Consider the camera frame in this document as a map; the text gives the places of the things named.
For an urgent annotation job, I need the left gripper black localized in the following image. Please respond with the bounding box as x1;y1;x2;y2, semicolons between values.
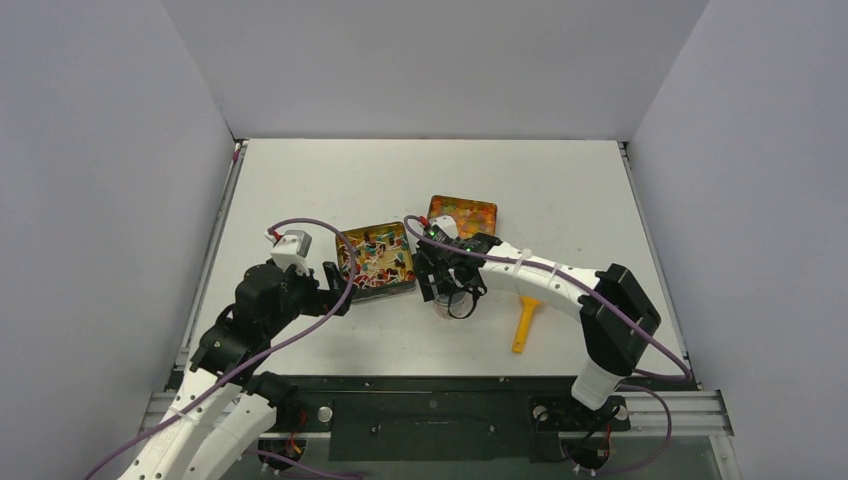
265;260;357;337

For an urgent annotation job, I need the tin box of lollipops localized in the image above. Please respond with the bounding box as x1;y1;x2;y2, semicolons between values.
335;221;417;303

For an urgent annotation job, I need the tin box of gummy candies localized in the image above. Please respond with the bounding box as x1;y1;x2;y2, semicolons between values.
427;195;498;238

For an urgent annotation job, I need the orange plastic scoop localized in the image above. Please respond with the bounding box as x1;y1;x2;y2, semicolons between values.
511;296;543;354

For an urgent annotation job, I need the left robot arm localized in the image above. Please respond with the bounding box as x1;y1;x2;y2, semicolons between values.
122;255;356;479

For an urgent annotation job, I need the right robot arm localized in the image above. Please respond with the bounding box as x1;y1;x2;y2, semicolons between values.
413;227;661;427

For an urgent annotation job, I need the clear plastic round container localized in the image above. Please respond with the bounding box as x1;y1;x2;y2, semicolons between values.
433;293;472;319

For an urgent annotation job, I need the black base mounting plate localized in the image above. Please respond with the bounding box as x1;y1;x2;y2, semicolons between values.
165;374;700;464

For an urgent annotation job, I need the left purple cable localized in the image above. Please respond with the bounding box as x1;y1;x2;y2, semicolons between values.
83;217;359;480

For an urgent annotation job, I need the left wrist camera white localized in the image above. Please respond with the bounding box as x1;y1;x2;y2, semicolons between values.
265;230;312;275

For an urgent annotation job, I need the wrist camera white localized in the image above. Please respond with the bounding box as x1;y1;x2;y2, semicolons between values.
424;215;459;241
265;230;312;275

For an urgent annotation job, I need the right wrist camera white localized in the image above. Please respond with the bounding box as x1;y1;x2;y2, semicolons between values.
424;215;459;241

